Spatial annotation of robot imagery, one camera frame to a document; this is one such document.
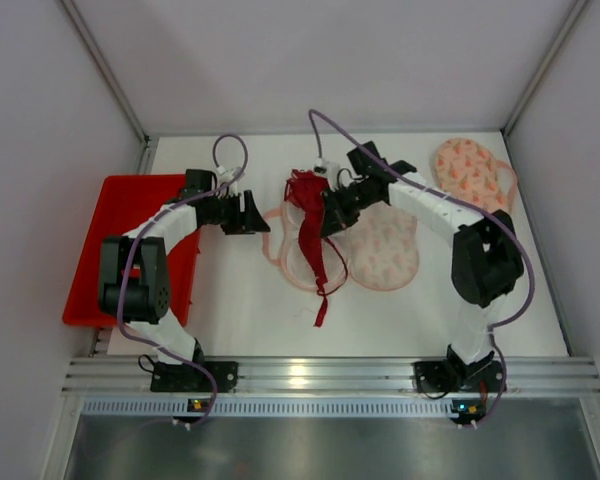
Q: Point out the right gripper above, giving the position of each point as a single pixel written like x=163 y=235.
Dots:
x=334 y=212

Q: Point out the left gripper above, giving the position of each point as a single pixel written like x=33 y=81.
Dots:
x=238 y=213

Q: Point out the dark red bra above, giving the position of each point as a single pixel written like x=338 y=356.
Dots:
x=304 y=190

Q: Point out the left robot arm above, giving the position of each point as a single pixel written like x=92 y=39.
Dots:
x=134 y=284

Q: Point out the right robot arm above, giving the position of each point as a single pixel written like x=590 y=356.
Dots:
x=487 y=259

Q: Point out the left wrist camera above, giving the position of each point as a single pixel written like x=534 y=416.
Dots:
x=228 y=175

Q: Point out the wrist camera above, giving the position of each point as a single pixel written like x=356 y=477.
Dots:
x=228 y=175
x=327 y=169

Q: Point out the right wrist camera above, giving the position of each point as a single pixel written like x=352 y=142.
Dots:
x=327 y=169

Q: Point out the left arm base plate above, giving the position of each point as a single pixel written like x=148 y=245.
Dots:
x=168 y=378

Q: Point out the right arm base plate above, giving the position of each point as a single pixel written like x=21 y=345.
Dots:
x=450 y=375

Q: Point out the aluminium front rail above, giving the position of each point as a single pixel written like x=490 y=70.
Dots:
x=526 y=376

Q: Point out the perforated cable duct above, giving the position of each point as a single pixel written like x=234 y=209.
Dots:
x=270 y=407

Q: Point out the left aluminium frame post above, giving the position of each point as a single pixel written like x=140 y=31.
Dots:
x=87 y=39

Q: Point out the aluminium frame post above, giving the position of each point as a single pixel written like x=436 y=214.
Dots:
x=87 y=39
x=558 y=42

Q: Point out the right aluminium frame post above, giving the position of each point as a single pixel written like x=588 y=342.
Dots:
x=558 y=42

